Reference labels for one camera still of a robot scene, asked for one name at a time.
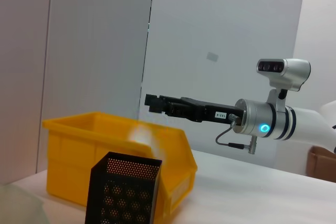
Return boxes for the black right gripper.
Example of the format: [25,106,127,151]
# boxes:
[144,93,244,125]

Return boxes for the black mesh pen holder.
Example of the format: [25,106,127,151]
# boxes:
[84,152,163,224]

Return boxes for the pale green glass fruit bowl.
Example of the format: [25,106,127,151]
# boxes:
[0,183,50,224]

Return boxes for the yellow plastic bin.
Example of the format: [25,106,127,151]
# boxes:
[41,111,198,216]

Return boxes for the brown cardboard box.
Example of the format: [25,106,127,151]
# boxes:
[306,145,336,184]

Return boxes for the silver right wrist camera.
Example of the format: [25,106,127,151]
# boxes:
[256,58,312,112]

